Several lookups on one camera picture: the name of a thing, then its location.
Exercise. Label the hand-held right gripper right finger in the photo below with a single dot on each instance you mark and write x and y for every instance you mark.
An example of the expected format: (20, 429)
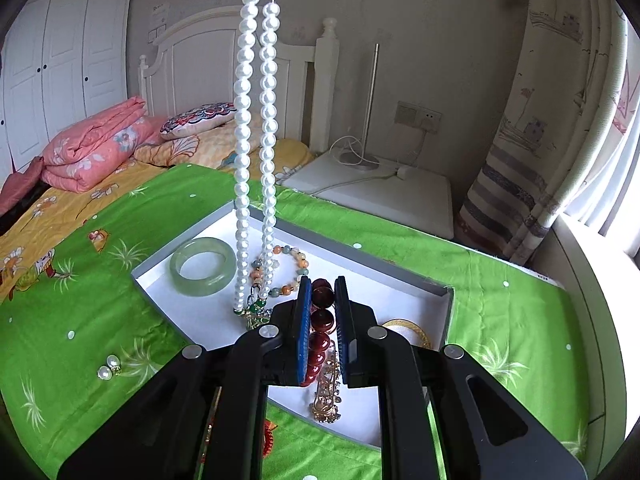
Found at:
(342, 345)

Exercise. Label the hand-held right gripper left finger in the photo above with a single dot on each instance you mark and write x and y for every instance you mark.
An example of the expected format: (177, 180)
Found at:
(304, 340)

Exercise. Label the silver cardboard box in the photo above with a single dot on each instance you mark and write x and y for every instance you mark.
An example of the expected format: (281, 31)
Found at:
(370, 280)

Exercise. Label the gold bangle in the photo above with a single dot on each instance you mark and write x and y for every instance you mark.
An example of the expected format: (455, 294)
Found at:
(422, 336)

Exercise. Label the pale green jade bangle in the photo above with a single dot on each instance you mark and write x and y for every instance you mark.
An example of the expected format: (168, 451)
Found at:
(180, 272)

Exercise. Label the white headboard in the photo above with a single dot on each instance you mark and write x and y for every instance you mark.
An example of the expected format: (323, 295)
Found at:
(200, 60)

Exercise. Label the white nightstand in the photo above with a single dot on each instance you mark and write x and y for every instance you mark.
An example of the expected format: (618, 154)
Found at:
(410, 200)

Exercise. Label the embroidered pillow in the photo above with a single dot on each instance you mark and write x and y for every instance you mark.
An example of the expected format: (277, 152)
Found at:
(197, 120)

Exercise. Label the metal lamp stand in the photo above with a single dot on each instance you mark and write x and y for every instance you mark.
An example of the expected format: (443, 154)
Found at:
(372, 100)

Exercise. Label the white charger plug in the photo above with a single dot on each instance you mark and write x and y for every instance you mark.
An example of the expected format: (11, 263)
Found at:
(403, 173)

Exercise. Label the pearl earring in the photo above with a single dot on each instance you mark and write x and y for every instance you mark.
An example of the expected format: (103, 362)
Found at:
(104, 373)
(114, 361)

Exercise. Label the yellow patterned pillow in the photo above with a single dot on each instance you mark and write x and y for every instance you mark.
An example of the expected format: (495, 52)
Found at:
(200, 152)

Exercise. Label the green printed bed sheet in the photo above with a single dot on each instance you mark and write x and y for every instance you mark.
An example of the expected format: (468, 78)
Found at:
(100, 285)

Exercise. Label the white wardrobe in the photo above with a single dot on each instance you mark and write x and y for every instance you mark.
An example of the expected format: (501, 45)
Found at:
(60, 60)

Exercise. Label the pink floral quilt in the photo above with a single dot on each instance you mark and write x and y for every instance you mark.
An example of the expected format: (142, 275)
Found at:
(95, 145)

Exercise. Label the window sill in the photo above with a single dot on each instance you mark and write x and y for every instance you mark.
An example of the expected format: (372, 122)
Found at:
(595, 310)

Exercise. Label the printed striped curtain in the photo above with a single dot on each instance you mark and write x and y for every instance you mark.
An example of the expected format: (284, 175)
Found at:
(555, 110)

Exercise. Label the dark pink cloth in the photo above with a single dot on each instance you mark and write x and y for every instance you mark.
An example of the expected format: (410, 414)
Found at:
(20, 185)

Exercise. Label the white wall sticker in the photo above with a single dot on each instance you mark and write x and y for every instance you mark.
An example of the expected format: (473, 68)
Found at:
(160, 20)

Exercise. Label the wall switch plate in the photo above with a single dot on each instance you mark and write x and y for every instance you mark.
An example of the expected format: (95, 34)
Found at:
(407, 113)

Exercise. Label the wall socket plate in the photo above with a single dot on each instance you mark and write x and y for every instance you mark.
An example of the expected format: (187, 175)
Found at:
(430, 119)

